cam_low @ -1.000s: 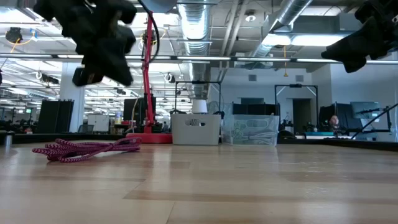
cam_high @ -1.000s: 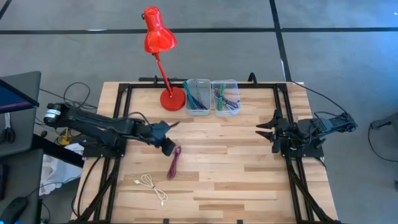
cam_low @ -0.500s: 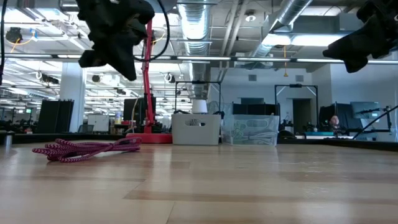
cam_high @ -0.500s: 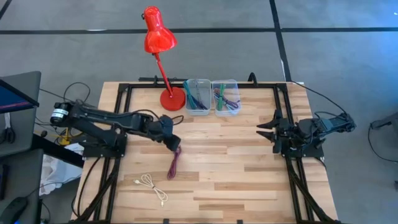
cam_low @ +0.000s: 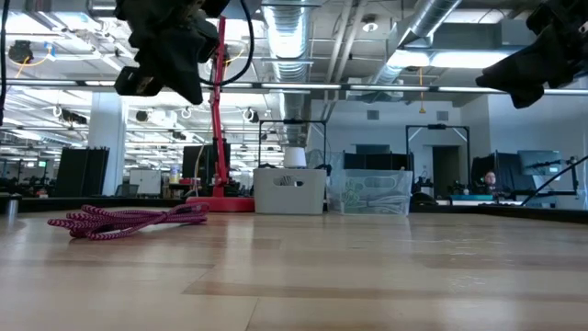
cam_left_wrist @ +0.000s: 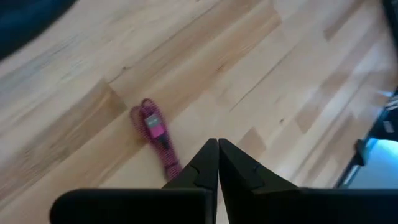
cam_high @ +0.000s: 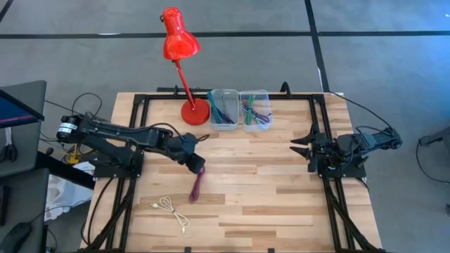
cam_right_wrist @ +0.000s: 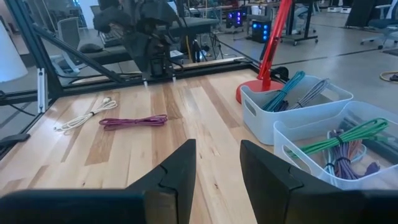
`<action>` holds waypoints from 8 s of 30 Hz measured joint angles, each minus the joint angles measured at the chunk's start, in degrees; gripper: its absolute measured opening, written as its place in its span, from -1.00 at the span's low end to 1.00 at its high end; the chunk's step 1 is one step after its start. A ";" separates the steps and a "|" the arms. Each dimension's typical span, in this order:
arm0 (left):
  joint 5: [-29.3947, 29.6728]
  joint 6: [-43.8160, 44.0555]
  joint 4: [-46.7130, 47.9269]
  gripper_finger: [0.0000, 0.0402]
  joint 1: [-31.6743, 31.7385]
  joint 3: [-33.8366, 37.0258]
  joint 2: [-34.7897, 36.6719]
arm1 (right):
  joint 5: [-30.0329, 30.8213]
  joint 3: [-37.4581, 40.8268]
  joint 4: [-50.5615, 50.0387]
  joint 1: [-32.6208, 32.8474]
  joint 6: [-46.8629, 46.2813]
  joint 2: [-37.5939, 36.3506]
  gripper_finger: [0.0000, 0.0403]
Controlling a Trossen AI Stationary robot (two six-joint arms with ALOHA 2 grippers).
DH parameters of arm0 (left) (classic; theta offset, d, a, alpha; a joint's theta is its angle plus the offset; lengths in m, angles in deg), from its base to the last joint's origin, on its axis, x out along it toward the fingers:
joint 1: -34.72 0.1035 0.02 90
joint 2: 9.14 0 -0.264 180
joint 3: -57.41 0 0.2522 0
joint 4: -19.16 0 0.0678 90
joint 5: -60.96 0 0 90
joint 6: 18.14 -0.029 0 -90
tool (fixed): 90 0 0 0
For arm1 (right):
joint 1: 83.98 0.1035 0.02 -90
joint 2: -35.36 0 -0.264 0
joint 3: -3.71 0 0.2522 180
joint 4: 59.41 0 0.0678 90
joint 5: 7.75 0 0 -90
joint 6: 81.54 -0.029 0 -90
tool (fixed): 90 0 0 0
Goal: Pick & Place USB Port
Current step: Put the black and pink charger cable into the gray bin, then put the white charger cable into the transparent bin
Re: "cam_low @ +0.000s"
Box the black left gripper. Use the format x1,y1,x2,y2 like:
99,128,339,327
113,0,231,106

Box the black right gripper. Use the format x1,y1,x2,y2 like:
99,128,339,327
475,0,588,110

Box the magenta braided usb cable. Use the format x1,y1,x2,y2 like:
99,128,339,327
47,202,210,242

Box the cream white usb cable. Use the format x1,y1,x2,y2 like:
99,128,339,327
362,194,410,215

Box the red desk lamp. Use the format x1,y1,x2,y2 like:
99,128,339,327
186,16,256,213

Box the person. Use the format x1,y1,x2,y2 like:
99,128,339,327
480,169,502,197

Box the black monitor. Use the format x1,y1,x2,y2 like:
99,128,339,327
182,143,234,188

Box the white pillar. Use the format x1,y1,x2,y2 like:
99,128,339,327
87,91,126,197

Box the white cylinder device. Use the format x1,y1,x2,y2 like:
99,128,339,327
282,145,309,169

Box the black cabinet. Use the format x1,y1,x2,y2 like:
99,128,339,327
53,146,110,198

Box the clear plastic bin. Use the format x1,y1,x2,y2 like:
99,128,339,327
253,167,328,216
326,168,413,217

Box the left clear plastic bin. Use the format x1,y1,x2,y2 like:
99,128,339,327
253,167,328,216

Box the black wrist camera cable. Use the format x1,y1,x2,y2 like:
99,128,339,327
199,0,257,88

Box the grey wall monitor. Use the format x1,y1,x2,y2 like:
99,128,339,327
517,149,562,177

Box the black rig frame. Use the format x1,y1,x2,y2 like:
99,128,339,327
404,123,471,200
257,119,328,170

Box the silver air duct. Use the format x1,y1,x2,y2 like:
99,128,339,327
367,0,464,96
263,0,314,147

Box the black power cable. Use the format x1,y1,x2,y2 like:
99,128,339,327
520,154,588,208

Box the black aluminium table frame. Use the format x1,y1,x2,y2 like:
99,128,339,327
0,195,588,225

